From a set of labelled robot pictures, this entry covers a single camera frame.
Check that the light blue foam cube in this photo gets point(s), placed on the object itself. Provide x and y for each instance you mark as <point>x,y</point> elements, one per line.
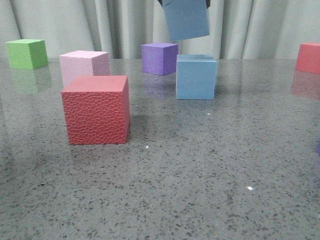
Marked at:
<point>195,76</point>

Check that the red foam cube far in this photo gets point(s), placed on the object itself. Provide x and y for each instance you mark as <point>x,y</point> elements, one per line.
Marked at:
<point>308,59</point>

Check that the red textured foam cube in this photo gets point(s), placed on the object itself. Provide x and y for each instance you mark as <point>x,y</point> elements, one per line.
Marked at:
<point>97,110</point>

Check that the pink foam cube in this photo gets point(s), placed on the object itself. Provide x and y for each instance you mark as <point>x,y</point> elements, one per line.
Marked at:
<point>83,63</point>

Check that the grey-green curtain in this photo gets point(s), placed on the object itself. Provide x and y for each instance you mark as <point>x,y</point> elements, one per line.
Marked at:
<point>239,29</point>

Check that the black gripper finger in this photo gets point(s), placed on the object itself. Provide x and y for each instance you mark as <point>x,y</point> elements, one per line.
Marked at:
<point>160,2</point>
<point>208,3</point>

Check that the green foam cube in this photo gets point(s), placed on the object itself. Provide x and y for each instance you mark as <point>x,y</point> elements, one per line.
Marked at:
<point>27,54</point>

